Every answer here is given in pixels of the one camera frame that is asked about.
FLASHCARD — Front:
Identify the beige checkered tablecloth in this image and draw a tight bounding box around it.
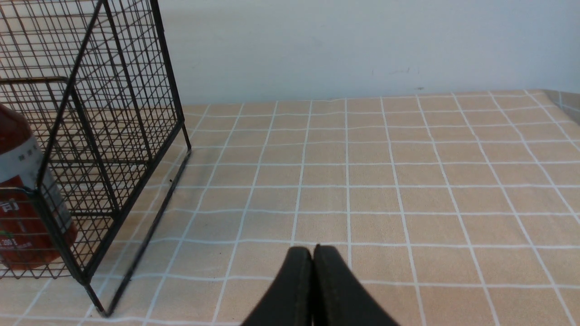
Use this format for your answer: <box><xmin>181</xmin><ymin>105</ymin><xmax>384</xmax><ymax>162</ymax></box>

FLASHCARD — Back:
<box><xmin>1</xmin><ymin>90</ymin><xmax>580</xmax><ymax>326</ymax></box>

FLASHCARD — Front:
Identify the black wire mesh shelf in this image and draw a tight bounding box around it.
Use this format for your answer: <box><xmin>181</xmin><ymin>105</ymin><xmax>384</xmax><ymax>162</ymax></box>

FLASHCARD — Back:
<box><xmin>1</xmin><ymin>0</ymin><xmax>191</xmax><ymax>318</ymax></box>

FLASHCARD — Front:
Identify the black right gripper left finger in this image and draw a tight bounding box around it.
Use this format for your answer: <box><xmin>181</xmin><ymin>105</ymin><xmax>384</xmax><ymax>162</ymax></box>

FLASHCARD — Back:
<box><xmin>242</xmin><ymin>246</ymin><xmax>313</xmax><ymax>326</ymax></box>

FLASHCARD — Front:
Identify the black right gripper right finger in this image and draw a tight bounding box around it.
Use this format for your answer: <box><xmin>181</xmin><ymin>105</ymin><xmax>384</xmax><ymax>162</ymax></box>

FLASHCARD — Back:
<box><xmin>313</xmin><ymin>244</ymin><xmax>398</xmax><ymax>326</ymax></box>

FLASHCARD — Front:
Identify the small red sauce bottle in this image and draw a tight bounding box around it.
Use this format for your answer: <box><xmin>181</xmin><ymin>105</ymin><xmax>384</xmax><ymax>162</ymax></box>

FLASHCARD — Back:
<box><xmin>0</xmin><ymin>105</ymin><xmax>78</xmax><ymax>272</ymax></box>

